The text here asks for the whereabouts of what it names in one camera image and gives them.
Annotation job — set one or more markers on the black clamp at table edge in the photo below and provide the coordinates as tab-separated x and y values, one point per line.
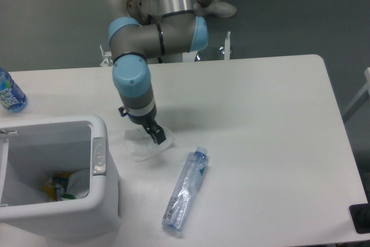
360	217

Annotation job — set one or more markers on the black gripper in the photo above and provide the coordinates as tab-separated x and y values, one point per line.
148	122

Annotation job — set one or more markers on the white plastic wrapper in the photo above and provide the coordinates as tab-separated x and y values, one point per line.
141	145

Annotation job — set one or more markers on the person's white shoe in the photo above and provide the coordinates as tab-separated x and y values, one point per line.
215	8

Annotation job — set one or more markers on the blue labelled water bottle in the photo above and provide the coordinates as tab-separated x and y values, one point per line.
13	99

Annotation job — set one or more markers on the crushed clear plastic bottle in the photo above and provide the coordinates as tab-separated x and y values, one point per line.
186	189

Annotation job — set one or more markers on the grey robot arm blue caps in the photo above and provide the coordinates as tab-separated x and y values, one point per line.
131	44

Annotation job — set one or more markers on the white pedestal base frame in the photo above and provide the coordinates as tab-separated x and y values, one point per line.
224	53

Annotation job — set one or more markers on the colourful trash inside can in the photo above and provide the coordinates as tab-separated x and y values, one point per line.
63	186

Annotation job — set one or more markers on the white frame at right edge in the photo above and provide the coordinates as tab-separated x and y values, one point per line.
360	98

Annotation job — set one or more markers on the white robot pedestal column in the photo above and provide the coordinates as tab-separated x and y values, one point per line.
144	11

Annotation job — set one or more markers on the white plastic trash can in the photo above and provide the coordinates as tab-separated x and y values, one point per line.
32	150

